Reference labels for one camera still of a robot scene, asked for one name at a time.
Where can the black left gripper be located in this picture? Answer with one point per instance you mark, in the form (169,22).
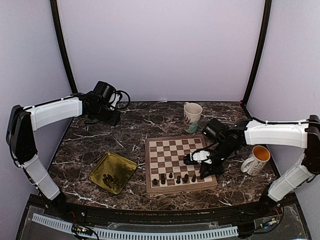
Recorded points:
(114,119)

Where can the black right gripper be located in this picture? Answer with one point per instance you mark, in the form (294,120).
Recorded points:
(205,167)

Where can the dark chess piece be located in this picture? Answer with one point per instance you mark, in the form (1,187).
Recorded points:
(194,178)
(178,180)
(186,178)

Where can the gold metal tray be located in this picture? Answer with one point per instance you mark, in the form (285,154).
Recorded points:
(113,164)

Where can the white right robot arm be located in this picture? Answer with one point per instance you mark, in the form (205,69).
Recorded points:
(304,134)

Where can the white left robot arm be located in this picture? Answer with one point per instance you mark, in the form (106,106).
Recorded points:
(101,104)

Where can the wooden chess board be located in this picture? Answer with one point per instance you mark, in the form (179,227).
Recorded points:
(164,155)

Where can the pile of dark chess pieces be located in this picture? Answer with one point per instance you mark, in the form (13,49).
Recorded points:
(111,181)

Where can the white mug orange inside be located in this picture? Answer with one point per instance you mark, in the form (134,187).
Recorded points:
(259,157)

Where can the cream floral mug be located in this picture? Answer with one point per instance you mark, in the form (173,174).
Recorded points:
(191,116)

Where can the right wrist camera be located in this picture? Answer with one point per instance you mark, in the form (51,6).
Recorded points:
(197,157)

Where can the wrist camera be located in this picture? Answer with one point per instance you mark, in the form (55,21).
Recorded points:
(197,157)
(115,98)

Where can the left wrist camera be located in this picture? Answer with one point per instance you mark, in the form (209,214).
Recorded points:
(115,98)

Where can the white slotted cable duct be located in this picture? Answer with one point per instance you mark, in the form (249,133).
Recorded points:
(119,231)

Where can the black front rail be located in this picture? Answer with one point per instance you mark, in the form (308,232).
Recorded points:
(221,215)

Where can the left black frame post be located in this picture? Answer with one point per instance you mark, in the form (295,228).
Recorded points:
(62,46)

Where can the black frame post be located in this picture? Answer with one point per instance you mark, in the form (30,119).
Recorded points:
(62,46)
(258,52)

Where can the right black frame post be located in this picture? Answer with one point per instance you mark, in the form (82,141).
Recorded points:
(258,52)

